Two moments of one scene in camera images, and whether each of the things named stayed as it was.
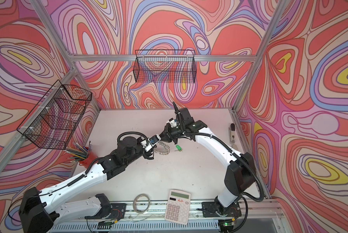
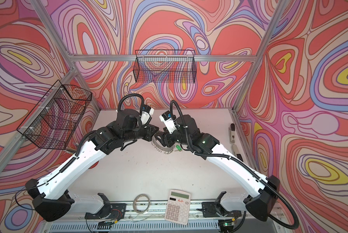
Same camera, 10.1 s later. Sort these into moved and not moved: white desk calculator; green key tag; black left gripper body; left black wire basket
Moved: black left gripper body
Not moved: green key tag; left black wire basket; white desk calculator
